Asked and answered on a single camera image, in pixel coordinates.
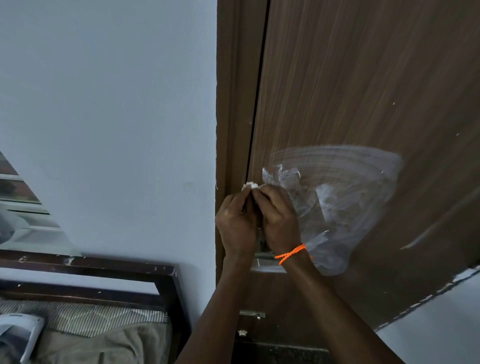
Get person's left hand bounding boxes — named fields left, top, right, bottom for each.
left=215, top=190, right=260, bottom=261

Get person's right hand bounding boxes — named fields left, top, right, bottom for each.
left=251, top=185, right=303, bottom=257

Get person's right forearm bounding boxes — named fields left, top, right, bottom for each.
left=277, top=248, right=406, bottom=364

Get person's left forearm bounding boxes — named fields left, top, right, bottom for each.
left=175, top=254, right=260, bottom=364

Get metal door latch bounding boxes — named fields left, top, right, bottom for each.
left=254, top=224, right=275, bottom=264

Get brown wooden door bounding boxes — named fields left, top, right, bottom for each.
left=232, top=0, right=480, bottom=355

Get striped mattress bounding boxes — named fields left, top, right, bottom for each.
left=0, top=298, right=168, bottom=339

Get beige blanket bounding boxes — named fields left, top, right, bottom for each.
left=32, top=322, right=174, bottom=364

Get louvred glass window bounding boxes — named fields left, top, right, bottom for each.
left=0, top=151, right=82, bottom=258

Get orange thread bracelet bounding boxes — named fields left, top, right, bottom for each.
left=274, top=244, right=308, bottom=266

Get brown wooden door frame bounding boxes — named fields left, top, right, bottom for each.
left=215, top=0, right=271, bottom=286

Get dark wooden bed frame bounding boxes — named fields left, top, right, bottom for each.
left=0, top=249, right=190, bottom=364

